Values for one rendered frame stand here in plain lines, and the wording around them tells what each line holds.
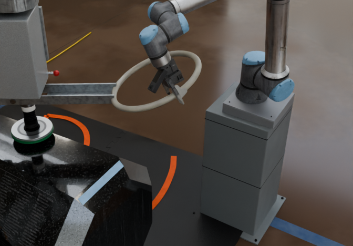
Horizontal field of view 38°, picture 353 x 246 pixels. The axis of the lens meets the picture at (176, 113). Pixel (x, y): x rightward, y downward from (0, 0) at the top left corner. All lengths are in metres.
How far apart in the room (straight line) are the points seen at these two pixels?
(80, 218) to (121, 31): 3.75
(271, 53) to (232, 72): 2.49
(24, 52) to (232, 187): 1.54
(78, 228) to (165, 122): 2.08
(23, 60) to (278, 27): 1.23
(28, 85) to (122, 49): 3.08
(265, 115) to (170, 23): 0.95
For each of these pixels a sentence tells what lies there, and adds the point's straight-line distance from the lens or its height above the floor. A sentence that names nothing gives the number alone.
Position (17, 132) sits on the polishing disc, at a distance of 2.82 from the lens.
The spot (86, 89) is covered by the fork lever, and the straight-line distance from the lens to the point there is 2.70.
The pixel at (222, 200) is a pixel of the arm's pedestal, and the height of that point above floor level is 0.20.
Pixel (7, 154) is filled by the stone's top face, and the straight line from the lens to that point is 2.78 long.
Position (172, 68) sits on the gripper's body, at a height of 1.41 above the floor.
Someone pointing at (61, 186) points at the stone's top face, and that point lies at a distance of 2.52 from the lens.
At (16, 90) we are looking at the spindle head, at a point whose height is 1.22.
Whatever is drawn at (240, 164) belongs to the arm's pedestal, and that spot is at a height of 0.55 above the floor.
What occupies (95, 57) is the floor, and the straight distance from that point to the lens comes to 5.43.
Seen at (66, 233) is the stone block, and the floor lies 0.74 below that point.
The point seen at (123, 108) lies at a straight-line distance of 2.45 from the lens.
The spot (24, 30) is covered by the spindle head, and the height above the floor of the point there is 1.54.
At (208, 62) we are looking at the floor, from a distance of 5.31.
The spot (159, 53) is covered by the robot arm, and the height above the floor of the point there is 1.50.
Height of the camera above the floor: 2.54
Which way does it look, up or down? 34 degrees down
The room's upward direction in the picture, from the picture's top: 1 degrees clockwise
